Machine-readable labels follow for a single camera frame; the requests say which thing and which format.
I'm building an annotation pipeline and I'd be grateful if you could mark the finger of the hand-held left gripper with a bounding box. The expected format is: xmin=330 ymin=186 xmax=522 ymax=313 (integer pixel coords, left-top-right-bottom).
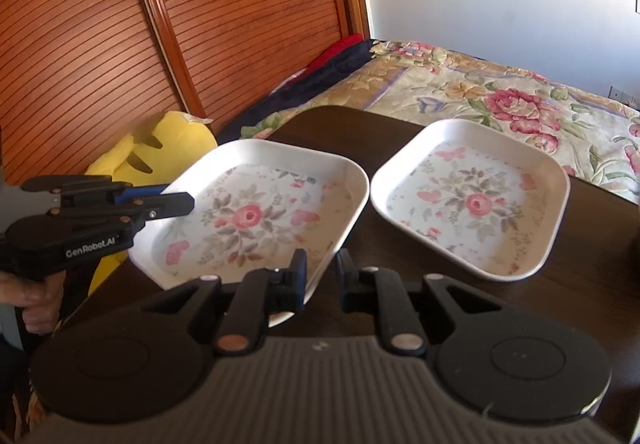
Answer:
xmin=50 ymin=192 xmax=196 ymax=237
xmin=20 ymin=176 xmax=171 ymax=207

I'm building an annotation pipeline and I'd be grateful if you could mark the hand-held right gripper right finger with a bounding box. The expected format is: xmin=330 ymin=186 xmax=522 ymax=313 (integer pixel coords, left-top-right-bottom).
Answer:
xmin=334 ymin=248 xmax=501 ymax=356

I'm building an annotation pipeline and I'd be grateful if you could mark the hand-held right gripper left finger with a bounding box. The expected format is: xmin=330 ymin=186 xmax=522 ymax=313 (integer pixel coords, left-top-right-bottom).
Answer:
xmin=142 ymin=249 xmax=308 ymax=358

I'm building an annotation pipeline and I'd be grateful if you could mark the white floral square plate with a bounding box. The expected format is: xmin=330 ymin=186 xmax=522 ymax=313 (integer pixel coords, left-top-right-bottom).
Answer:
xmin=127 ymin=139 xmax=370 ymax=329
xmin=371 ymin=119 xmax=571 ymax=282

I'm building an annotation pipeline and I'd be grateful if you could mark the person's left hand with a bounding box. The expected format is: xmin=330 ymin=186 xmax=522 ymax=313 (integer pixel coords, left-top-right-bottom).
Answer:
xmin=0 ymin=270 xmax=66 ymax=335

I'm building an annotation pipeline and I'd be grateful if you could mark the yellow plush toy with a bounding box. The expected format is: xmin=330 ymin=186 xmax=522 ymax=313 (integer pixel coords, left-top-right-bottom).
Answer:
xmin=84 ymin=111 xmax=218 ymax=295

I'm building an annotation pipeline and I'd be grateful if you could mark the louvered wooden wardrobe door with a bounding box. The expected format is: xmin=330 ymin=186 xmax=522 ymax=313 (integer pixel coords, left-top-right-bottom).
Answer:
xmin=134 ymin=0 xmax=372 ymax=133
xmin=0 ymin=0 xmax=187 ymax=185

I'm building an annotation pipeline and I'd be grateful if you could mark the red cloth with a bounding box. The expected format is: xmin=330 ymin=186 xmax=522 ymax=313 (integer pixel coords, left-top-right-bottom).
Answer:
xmin=300 ymin=34 xmax=366 ymax=77

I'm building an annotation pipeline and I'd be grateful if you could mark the floral quilt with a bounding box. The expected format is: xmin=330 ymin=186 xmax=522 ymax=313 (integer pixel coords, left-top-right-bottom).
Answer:
xmin=240 ymin=40 xmax=640 ymax=205

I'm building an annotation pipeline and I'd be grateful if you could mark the white wall socket strip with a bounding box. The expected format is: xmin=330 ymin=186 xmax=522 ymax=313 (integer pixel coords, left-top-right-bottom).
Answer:
xmin=606 ymin=84 xmax=640 ymax=108

